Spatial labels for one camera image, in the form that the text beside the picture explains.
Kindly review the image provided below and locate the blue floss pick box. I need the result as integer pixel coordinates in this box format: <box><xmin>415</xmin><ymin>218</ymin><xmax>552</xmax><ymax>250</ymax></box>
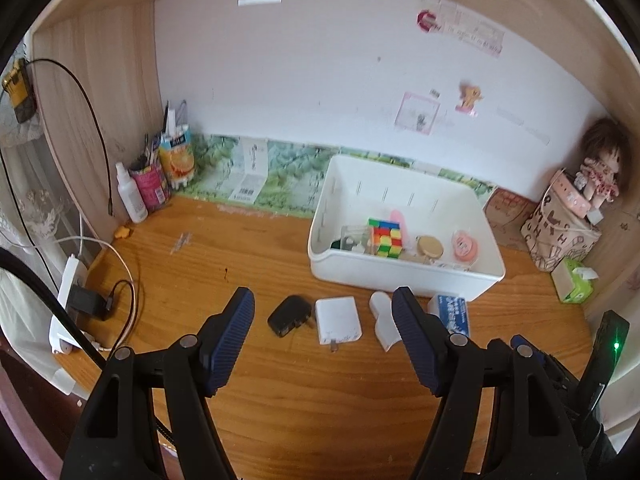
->
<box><xmin>427</xmin><ymin>294</ymin><xmax>471</xmax><ymax>338</ymax></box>

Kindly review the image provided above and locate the white plastic scoop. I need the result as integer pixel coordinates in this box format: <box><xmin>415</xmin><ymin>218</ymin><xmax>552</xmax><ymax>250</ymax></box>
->
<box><xmin>369</xmin><ymin>290</ymin><xmax>401</xmax><ymax>352</ymax></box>

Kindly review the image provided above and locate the black plug charger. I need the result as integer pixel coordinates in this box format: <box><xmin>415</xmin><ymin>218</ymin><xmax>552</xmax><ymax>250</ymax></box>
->
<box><xmin>267</xmin><ymin>295</ymin><xmax>312</xmax><ymax>338</ymax></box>

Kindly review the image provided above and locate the round gold compact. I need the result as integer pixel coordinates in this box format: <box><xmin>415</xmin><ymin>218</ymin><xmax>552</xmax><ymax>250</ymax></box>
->
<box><xmin>416</xmin><ymin>235</ymin><xmax>444</xmax><ymax>260</ymax></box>

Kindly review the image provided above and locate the white power adapter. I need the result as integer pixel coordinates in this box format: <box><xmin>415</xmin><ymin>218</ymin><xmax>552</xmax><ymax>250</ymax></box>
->
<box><xmin>314</xmin><ymin>297</ymin><xmax>362</xmax><ymax>352</ymax></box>

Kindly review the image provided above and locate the pink correction tape dispenser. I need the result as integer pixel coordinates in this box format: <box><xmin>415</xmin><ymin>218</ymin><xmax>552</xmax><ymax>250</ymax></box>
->
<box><xmin>451</xmin><ymin>231</ymin><xmax>478</xmax><ymax>263</ymax></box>

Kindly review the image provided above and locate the multicolour puzzle cube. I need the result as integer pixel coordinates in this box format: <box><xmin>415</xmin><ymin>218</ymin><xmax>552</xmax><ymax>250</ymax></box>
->
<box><xmin>368</xmin><ymin>218</ymin><xmax>402</xmax><ymax>259</ymax></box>

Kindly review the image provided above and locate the beige envelope-shaped case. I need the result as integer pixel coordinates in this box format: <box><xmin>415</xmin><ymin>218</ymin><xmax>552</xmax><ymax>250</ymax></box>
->
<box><xmin>399</xmin><ymin>250</ymin><xmax>431</xmax><ymax>264</ymax></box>

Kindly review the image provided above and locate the white plastic storage bin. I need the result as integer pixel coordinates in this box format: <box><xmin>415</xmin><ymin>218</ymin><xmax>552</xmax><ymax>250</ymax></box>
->
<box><xmin>307</xmin><ymin>155</ymin><xmax>506</xmax><ymax>301</ymax></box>

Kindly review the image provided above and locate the green tissue pack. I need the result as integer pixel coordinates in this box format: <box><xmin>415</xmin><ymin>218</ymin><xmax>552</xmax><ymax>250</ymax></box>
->
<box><xmin>551</xmin><ymin>258</ymin><xmax>599</xmax><ymax>304</ymax></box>

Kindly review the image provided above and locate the brown cartoon cardboard sheet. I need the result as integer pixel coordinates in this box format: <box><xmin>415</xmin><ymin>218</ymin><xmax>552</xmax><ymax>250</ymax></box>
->
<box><xmin>485</xmin><ymin>188</ymin><xmax>537</xmax><ymax>252</ymax></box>

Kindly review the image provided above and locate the white power strip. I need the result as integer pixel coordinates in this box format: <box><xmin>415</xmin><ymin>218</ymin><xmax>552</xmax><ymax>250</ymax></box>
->
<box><xmin>49</xmin><ymin>255</ymin><xmax>88</xmax><ymax>354</ymax></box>

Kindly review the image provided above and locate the beige printed tote bag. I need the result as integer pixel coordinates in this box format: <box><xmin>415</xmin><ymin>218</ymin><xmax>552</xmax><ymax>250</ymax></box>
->
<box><xmin>521</xmin><ymin>184</ymin><xmax>602</xmax><ymax>272</ymax></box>

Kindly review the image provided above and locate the white spray bottle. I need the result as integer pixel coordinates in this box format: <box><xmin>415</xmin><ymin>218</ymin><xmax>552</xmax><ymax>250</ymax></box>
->
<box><xmin>116</xmin><ymin>162</ymin><xmax>148</xmax><ymax>223</ymax></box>

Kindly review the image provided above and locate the pink pen cup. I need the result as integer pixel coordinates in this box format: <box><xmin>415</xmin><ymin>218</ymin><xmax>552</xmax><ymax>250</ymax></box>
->
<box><xmin>129</xmin><ymin>162</ymin><xmax>171</xmax><ymax>212</ymax></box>

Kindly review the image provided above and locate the green leaf poster sheet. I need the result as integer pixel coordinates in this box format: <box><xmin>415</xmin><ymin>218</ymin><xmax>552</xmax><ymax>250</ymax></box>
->
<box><xmin>178</xmin><ymin>133</ymin><xmax>497</xmax><ymax>218</ymax></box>

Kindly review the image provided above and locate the orange juice carton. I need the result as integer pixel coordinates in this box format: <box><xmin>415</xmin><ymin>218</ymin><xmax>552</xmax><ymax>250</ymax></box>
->
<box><xmin>158</xmin><ymin>125</ymin><xmax>195</xmax><ymax>190</ymax></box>

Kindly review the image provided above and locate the pink pouch on bag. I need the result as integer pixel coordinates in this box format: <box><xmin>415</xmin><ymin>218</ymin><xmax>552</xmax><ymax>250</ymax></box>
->
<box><xmin>550</xmin><ymin>169</ymin><xmax>591</xmax><ymax>219</ymax></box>

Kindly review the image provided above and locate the brown-haired rag doll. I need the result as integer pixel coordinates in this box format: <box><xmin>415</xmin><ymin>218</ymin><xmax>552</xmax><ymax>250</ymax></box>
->
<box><xmin>577</xmin><ymin>117</ymin><xmax>632</xmax><ymax>210</ymax></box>

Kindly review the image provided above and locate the wooden shelf unit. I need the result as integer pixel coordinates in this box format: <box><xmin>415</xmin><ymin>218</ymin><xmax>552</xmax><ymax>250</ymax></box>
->
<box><xmin>32</xmin><ymin>0</ymin><xmax>639</xmax><ymax>237</ymax></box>

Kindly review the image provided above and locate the yellow device on shelf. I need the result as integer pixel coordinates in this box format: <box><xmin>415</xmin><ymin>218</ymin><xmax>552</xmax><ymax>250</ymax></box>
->
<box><xmin>2</xmin><ymin>58</ymin><xmax>37</xmax><ymax>124</ymax></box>

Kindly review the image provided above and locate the black cable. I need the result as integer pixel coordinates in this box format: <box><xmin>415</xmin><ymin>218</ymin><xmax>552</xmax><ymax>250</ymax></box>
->
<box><xmin>0</xmin><ymin>56</ymin><xmax>139</xmax><ymax>361</ymax></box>

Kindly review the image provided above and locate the pink square wall sticker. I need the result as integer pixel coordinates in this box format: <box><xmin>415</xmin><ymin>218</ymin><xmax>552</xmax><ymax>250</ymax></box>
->
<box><xmin>394</xmin><ymin>92</ymin><xmax>439</xmax><ymax>134</ymax></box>

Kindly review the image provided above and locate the yellow pony wall sticker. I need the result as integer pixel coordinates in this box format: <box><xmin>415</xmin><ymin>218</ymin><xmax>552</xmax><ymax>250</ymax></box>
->
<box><xmin>456</xmin><ymin>81</ymin><xmax>483</xmax><ymax>116</ymax></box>

